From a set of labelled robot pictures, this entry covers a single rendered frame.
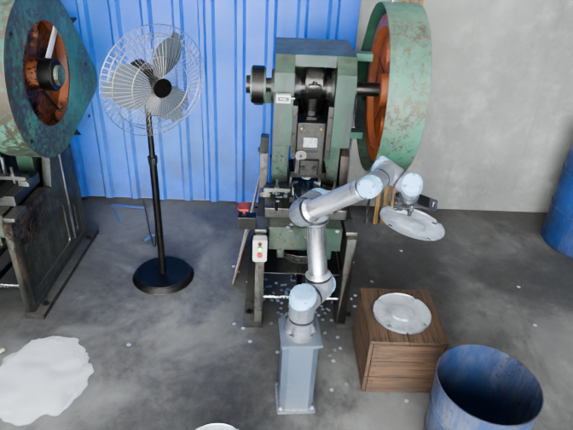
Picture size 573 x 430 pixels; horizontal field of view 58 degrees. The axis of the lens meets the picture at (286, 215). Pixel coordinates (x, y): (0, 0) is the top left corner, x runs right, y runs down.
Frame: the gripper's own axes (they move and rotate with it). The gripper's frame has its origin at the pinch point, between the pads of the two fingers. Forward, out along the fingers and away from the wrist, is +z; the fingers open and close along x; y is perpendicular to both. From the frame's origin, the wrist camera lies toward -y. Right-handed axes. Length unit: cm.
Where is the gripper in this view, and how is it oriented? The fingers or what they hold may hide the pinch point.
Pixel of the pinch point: (409, 210)
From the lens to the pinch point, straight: 219.1
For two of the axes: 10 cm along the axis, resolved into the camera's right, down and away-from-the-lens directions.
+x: -2.1, 9.5, -2.3
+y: -9.7, -1.7, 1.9
